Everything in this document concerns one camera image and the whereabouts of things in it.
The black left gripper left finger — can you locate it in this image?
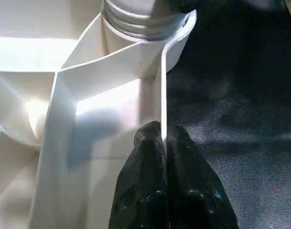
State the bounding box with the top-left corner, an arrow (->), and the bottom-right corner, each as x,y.
109,121 -> 169,229

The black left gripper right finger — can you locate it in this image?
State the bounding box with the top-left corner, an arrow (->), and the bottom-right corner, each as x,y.
164,124 -> 240,229

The white plastic table top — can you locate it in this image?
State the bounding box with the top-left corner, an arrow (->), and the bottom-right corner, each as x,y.
0,0 -> 198,229

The white plastic table leg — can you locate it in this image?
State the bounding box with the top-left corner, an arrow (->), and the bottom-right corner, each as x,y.
101,0 -> 189,41

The black table mat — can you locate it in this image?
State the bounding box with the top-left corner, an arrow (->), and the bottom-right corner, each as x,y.
162,0 -> 291,229

